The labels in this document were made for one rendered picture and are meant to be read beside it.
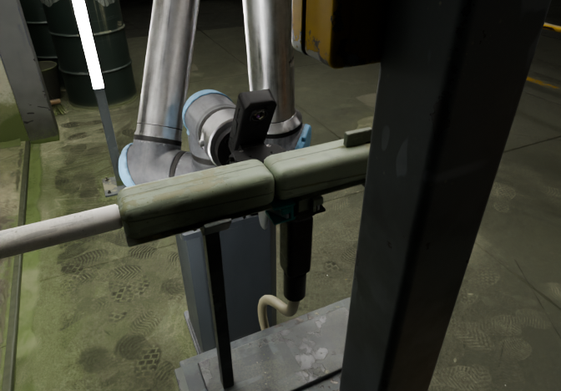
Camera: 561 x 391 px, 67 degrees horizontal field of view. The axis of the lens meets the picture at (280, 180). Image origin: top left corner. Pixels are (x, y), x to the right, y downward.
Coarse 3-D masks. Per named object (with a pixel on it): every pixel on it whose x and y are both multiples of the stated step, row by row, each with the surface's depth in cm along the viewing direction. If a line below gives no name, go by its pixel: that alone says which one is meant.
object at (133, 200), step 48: (336, 144) 49; (144, 192) 41; (192, 192) 41; (240, 192) 43; (288, 192) 45; (0, 240) 36; (48, 240) 38; (144, 240) 41; (288, 240) 50; (288, 288) 56
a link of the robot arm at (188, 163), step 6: (186, 156) 78; (192, 156) 75; (180, 162) 77; (186, 162) 77; (192, 162) 76; (198, 162) 74; (204, 162) 73; (210, 162) 73; (180, 168) 77; (186, 168) 77; (192, 168) 77; (198, 168) 75; (204, 168) 74; (210, 168) 73; (174, 174) 77; (180, 174) 77
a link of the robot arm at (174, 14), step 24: (168, 0) 78; (192, 0) 80; (168, 24) 78; (192, 24) 81; (168, 48) 78; (192, 48) 82; (144, 72) 80; (168, 72) 78; (144, 96) 79; (168, 96) 79; (144, 120) 79; (168, 120) 79; (144, 144) 78; (168, 144) 79; (120, 168) 80; (144, 168) 78; (168, 168) 77
